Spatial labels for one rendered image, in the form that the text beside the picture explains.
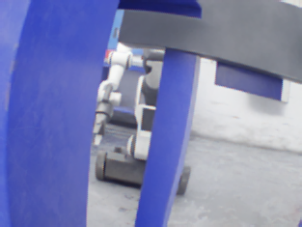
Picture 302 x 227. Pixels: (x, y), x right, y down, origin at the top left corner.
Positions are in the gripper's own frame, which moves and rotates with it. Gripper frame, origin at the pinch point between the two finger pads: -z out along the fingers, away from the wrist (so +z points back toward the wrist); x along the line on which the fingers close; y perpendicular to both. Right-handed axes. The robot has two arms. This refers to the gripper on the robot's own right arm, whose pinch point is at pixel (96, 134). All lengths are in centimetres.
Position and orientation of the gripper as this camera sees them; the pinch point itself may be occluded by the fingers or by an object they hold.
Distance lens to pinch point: 191.4
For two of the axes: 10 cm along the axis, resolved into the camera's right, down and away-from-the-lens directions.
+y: 9.8, 1.9, -0.5
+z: 1.8, -7.8, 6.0
